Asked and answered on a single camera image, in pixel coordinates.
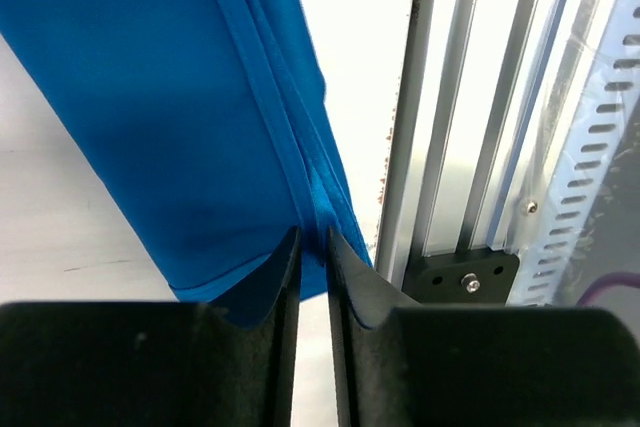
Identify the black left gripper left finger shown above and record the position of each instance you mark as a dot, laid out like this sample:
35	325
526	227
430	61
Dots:
228	362

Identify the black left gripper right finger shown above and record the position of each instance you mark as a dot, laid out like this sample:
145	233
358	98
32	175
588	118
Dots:
400	363

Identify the blue cloth napkin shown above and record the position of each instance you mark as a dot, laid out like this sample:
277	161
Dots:
204	119

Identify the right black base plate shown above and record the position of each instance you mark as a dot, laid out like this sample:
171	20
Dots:
479	276

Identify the slotted grey cable duct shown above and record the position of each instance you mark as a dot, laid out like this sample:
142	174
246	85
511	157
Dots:
606	103

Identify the aluminium front rail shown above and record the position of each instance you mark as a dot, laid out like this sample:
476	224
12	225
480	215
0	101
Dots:
488	93

